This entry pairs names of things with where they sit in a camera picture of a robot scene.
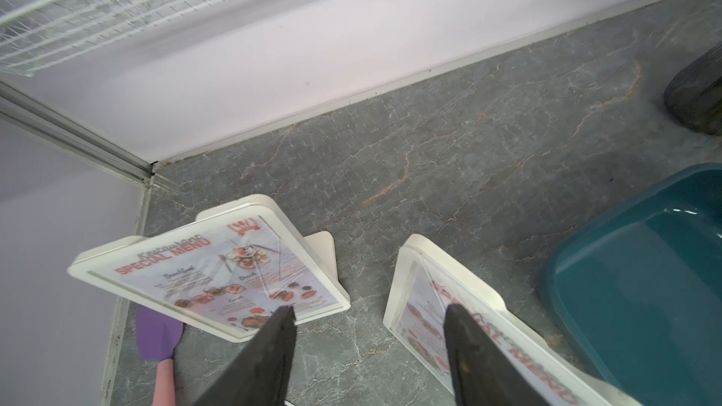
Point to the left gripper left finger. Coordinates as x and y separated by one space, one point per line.
260 373

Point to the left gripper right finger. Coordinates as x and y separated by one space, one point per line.
480 373

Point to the special menu sheet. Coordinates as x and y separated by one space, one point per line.
421 327
230 276

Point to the white menu holder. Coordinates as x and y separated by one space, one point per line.
320 247
476 294

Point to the special menu sheet top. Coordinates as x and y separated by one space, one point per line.
230 276

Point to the teal plastic tray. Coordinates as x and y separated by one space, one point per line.
637 292

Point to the dark glass vase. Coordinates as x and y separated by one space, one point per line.
693 97

